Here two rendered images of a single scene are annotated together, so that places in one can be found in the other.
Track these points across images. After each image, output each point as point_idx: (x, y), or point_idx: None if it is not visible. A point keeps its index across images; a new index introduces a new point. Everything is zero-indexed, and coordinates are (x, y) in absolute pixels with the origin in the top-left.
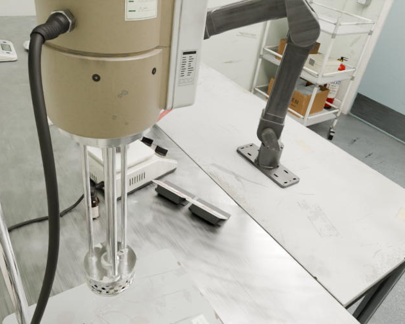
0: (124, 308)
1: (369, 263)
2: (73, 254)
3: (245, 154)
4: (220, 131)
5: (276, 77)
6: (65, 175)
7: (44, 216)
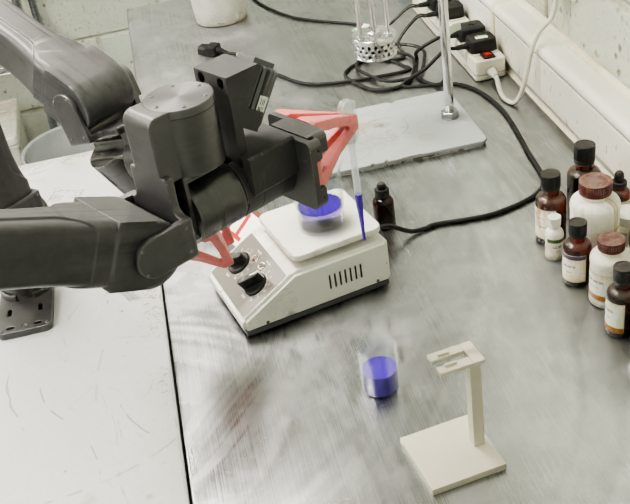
0: (368, 139)
1: (61, 165)
2: (417, 186)
3: (49, 305)
4: (31, 386)
5: None
6: (423, 286)
7: (455, 219)
